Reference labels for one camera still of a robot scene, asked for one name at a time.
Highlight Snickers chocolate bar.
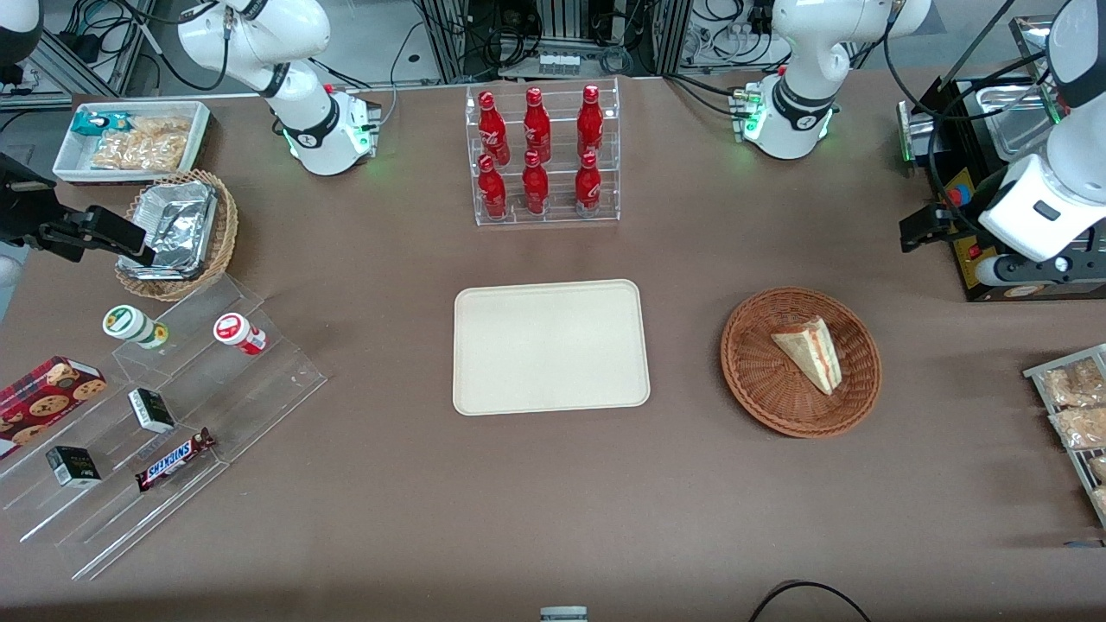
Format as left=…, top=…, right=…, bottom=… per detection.
left=134, top=427, right=217, bottom=493

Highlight green white sunflower cup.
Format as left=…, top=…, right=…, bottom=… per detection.
left=101, top=304, right=170, bottom=351

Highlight light tan wicker basket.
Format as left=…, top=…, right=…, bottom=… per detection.
left=114, top=168, right=240, bottom=303

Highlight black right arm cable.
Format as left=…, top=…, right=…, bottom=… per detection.
left=138, top=0, right=232, bottom=93

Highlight black carton with Face print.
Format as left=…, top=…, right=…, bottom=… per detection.
left=45, top=445, right=103, bottom=489

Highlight tray of packed snacks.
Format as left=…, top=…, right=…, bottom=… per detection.
left=1023, top=343, right=1106, bottom=530

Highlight cream plastic tray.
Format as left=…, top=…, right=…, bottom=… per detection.
left=453, top=278, right=652, bottom=417

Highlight red plaid cookie box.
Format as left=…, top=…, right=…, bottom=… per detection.
left=0, top=355, right=108, bottom=460

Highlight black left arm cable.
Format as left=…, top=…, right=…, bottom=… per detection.
left=881, top=0, right=1065, bottom=236

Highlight teal snack packet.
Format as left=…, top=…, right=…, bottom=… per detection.
left=70, top=110, right=132, bottom=138

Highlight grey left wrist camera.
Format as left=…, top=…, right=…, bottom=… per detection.
left=975, top=254, right=1077, bottom=289

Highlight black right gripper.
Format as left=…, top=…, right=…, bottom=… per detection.
left=0, top=154, right=159, bottom=267

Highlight brown round wicker basket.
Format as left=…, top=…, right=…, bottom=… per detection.
left=720, top=286, right=883, bottom=440

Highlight triangular sandwich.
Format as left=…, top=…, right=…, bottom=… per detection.
left=771, top=316, right=844, bottom=397

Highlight clear acrylic bottle rack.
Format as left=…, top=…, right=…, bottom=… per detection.
left=464, top=77, right=622, bottom=228

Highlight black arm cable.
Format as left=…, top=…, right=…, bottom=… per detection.
left=881, top=0, right=1065, bottom=236
left=138, top=0, right=232, bottom=93

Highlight stacked aluminium foil trays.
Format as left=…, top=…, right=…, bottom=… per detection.
left=118, top=179, right=219, bottom=281

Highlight clear cracker packet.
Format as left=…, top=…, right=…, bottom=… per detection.
left=90, top=131, right=189, bottom=172
left=128, top=116, right=193, bottom=141

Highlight black cable loop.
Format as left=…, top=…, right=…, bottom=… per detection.
left=747, top=580, right=874, bottom=622

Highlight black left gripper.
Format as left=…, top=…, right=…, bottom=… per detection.
left=899, top=185, right=996, bottom=254

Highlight red cola bottle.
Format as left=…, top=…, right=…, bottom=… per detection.
left=574, top=151, right=603, bottom=218
left=476, top=154, right=508, bottom=220
left=575, top=84, right=605, bottom=159
left=522, top=86, right=553, bottom=164
left=521, top=149, right=550, bottom=216
left=477, top=90, right=512, bottom=166

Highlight clear acrylic stepped shelf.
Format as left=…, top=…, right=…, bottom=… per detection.
left=0, top=274, right=328, bottom=582

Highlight white rectangular snack bin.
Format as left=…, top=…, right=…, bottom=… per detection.
left=52, top=99, right=213, bottom=185

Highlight red white yogurt cup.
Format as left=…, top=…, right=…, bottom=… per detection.
left=213, top=312, right=268, bottom=357

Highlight black carton with white label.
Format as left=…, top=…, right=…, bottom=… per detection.
left=127, top=387, right=177, bottom=435

